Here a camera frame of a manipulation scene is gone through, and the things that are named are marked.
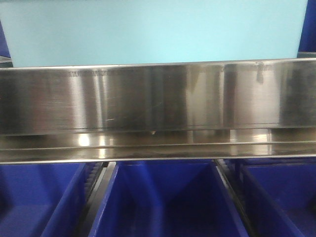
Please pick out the light blue plastic bin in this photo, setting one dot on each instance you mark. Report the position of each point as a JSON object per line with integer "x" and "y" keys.
{"x": 93, "y": 32}

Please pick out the dark blue bin lower middle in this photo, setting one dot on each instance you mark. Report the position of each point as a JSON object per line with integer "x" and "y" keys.
{"x": 182, "y": 198}

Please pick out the dark blue bin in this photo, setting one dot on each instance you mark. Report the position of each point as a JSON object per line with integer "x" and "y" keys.
{"x": 280, "y": 199}
{"x": 182, "y": 198}
{"x": 308, "y": 36}
{"x": 41, "y": 200}

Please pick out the dark blue bin lower right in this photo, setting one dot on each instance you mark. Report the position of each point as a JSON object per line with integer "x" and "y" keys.
{"x": 280, "y": 199}

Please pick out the dark blue bin lower left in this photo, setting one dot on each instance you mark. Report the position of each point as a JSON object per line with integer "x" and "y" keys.
{"x": 41, "y": 200}

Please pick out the dark blue bin upper right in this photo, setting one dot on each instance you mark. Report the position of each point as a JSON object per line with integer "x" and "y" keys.
{"x": 308, "y": 36}

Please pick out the steel divider rail left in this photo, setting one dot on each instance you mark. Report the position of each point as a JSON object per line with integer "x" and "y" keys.
{"x": 95, "y": 200}

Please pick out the stainless steel shelf front rail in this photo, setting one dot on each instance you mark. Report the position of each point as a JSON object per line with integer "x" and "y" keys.
{"x": 229, "y": 109}

